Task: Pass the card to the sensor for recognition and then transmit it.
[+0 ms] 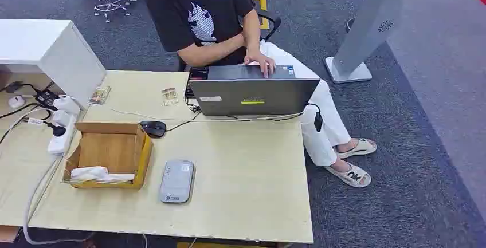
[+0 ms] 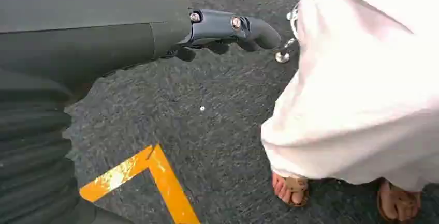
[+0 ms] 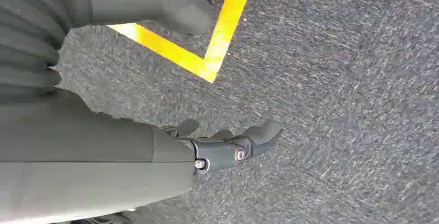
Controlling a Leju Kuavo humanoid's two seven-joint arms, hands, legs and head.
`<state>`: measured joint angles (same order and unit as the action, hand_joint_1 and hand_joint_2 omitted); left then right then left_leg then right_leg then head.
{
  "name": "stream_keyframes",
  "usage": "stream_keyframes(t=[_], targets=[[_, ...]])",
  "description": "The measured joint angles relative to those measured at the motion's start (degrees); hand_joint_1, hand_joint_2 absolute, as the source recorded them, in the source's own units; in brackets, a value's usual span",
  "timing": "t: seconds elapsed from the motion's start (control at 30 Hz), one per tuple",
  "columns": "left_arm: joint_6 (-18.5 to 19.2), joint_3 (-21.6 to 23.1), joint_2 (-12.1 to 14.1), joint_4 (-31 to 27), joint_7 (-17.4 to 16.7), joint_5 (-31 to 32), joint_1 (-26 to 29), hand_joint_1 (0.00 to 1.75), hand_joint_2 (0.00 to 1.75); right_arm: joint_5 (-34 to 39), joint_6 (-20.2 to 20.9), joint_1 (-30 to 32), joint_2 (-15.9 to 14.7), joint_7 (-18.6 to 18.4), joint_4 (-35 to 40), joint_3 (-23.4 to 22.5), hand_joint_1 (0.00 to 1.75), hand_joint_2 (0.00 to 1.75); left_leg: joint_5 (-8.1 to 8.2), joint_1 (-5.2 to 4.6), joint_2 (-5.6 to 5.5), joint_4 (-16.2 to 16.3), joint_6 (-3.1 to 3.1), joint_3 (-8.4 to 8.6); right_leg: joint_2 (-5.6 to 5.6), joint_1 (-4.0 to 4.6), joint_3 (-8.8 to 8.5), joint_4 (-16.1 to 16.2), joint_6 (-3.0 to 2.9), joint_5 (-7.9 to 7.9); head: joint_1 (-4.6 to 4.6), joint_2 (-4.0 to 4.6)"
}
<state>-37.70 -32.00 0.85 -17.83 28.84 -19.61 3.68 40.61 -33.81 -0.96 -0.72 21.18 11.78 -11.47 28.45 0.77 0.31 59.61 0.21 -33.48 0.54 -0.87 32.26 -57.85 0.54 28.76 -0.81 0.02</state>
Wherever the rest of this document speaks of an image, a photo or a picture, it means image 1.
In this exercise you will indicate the black power plug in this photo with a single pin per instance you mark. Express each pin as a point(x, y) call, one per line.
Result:
point(58, 130)

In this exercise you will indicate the small white charger plug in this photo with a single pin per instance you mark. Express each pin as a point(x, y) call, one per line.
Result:
point(60, 118)

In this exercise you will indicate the white cabinet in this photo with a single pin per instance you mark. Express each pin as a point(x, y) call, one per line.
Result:
point(30, 41)

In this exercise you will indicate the pale sandal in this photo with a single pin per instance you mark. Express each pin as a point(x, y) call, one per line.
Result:
point(351, 177)
point(362, 147)

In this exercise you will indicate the person's left hand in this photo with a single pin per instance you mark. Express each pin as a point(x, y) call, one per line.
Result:
point(258, 59)

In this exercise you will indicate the wooden card box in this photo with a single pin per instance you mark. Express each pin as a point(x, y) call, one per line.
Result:
point(110, 147)

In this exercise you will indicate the grey laptop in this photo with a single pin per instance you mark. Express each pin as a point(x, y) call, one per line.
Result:
point(250, 94)

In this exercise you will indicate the white round device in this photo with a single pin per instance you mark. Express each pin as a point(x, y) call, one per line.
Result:
point(16, 102)

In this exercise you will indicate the white power strip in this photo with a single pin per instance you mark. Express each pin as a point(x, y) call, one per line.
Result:
point(60, 144)

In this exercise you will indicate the black computer mouse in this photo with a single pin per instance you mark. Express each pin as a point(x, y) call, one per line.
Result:
point(152, 129)

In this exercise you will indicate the small printed card packet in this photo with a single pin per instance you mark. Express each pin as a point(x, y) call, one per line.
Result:
point(100, 95)
point(169, 96)

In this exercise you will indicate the grey card reader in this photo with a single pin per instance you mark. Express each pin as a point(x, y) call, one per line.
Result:
point(177, 181)

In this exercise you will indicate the white card stack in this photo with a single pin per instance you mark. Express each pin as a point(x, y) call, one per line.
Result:
point(91, 173)

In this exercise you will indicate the large white charger plug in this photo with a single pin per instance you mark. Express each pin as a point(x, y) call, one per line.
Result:
point(67, 104)

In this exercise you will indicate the grey kiosk stand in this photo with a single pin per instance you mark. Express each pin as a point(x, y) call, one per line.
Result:
point(364, 30)

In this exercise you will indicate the black power adapter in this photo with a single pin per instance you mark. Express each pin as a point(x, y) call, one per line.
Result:
point(46, 98)

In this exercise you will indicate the yellow floor tape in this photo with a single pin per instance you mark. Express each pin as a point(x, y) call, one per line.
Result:
point(261, 1)

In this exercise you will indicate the chrome stool base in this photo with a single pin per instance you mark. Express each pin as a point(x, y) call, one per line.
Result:
point(110, 4)

